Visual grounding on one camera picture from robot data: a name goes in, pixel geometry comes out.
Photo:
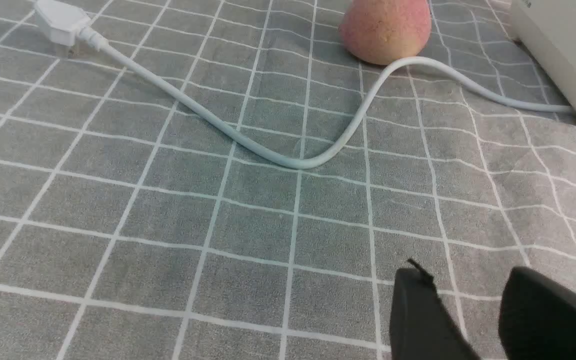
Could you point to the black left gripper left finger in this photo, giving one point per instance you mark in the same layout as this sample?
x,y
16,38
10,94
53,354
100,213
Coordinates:
x,y
421,328

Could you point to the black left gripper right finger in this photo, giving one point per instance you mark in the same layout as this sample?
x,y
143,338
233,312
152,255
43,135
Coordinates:
x,y
537,317

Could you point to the white toaster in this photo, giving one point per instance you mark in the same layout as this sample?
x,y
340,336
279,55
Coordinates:
x,y
547,28

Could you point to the pink peach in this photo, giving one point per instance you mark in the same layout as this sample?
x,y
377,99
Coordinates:
x,y
379,32

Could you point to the grey checked tablecloth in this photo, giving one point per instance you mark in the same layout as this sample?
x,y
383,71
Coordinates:
x,y
132,229

